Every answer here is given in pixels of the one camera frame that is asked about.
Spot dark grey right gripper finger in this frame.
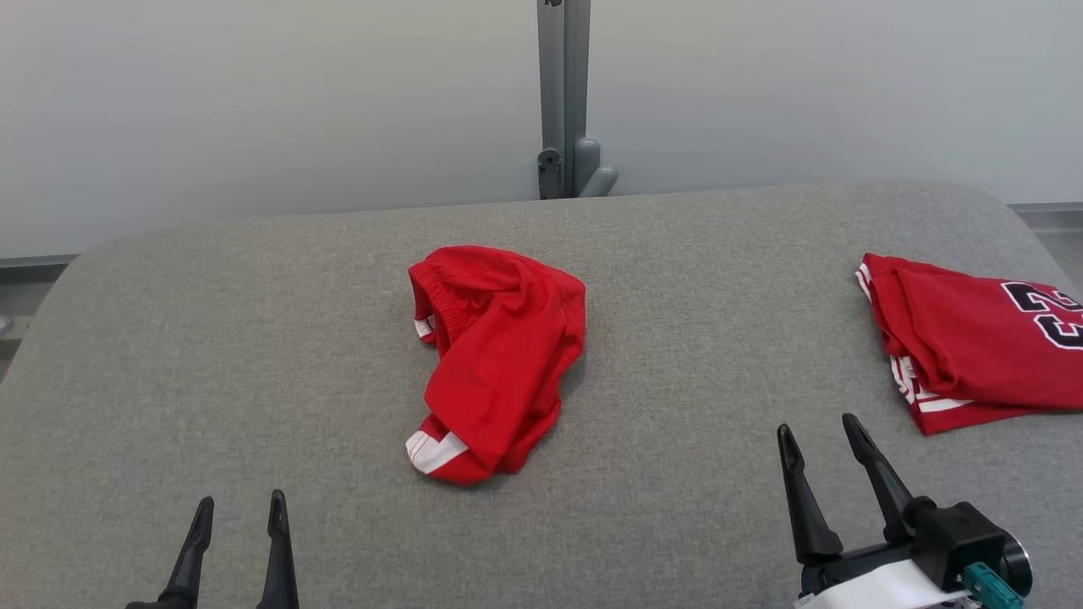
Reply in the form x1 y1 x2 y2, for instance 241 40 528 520
842 413 919 542
777 424 844 566

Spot grey metal upright post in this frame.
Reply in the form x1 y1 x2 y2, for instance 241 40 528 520
537 0 591 200

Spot red shorts with white trim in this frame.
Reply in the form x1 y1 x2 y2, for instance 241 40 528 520
406 245 587 486

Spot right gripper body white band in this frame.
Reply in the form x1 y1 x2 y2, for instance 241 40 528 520
795 541 974 609

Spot teal right camera cable connector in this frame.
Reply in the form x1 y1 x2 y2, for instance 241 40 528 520
963 562 1025 609

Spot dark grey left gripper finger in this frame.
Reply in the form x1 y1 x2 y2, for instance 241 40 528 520
258 489 300 609
161 497 215 609

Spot dark grey hinge plate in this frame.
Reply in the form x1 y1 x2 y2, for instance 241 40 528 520
537 149 564 200

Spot light grey rounded brace tube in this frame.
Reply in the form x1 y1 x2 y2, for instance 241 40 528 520
574 137 618 198

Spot red basketball jersey number 23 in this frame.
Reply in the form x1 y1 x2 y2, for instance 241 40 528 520
856 252 1083 436

